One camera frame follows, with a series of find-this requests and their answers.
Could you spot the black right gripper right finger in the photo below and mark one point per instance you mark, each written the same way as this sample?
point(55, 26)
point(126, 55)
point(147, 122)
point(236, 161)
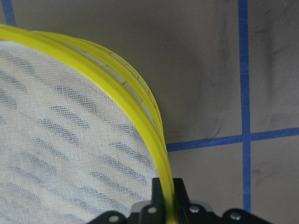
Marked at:
point(181, 200)

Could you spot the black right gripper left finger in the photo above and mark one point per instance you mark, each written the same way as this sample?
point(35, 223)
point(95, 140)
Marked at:
point(157, 201)

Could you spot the yellow top steamer layer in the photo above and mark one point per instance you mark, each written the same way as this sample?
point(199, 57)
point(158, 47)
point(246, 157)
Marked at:
point(80, 132)

